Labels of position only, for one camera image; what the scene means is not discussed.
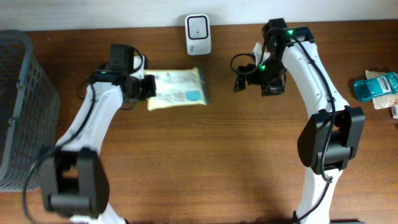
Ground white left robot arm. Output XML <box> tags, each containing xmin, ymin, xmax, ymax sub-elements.
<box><xmin>32</xmin><ymin>44</ymin><xmax>156</xmax><ymax>223</ymax></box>

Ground beige kraft paper pouch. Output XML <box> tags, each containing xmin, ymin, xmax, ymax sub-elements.
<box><xmin>365</xmin><ymin>70</ymin><xmax>397</xmax><ymax>110</ymax></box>

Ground dark grey mesh basket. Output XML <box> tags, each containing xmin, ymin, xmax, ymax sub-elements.
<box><xmin>1</xmin><ymin>30</ymin><xmax>60</xmax><ymax>192</ymax></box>

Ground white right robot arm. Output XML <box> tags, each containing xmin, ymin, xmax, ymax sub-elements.
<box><xmin>234</xmin><ymin>18</ymin><xmax>365</xmax><ymax>223</ymax></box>

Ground teal mouthwash bottle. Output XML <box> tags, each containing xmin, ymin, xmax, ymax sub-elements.
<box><xmin>353</xmin><ymin>72</ymin><xmax>397</xmax><ymax>102</ymax></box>

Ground white barcode scanner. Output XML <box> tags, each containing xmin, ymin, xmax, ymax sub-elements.
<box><xmin>185</xmin><ymin>14</ymin><xmax>211</xmax><ymax>56</ymax></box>

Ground orange small snack packet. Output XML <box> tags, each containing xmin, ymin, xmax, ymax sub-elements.
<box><xmin>391</xmin><ymin>103</ymin><xmax>398</xmax><ymax>119</ymax></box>

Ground yellow wet wipes pack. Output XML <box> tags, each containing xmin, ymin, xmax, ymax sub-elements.
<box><xmin>144</xmin><ymin>67</ymin><xmax>209</xmax><ymax>111</ymax></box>

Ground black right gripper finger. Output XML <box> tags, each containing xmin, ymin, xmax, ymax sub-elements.
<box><xmin>261</xmin><ymin>85</ymin><xmax>285</xmax><ymax>96</ymax></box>
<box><xmin>234</xmin><ymin>73</ymin><xmax>246</xmax><ymax>93</ymax></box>

